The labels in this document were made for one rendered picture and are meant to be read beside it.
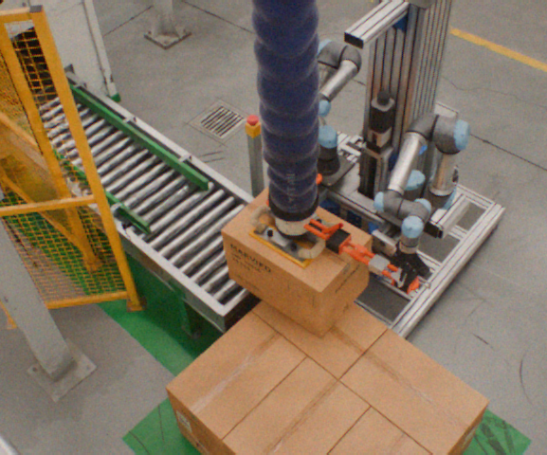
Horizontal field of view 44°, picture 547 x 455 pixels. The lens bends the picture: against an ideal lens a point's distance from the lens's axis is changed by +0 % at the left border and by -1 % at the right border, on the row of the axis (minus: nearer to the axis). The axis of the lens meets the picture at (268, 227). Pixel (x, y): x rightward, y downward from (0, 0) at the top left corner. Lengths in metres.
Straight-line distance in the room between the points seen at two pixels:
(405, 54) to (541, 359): 2.07
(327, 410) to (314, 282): 0.64
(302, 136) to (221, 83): 3.21
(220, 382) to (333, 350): 0.58
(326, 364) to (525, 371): 1.31
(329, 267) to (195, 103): 2.84
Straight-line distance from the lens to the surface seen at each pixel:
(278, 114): 2.55
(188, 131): 5.38
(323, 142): 3.36
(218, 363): 3.44
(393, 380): 3.40
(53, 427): 4.10
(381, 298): 4.04
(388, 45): 3.05
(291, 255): 3.09
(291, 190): 2.83
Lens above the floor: 3.54
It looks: 50 degrees down
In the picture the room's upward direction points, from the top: 4 degrees counter-clockwise
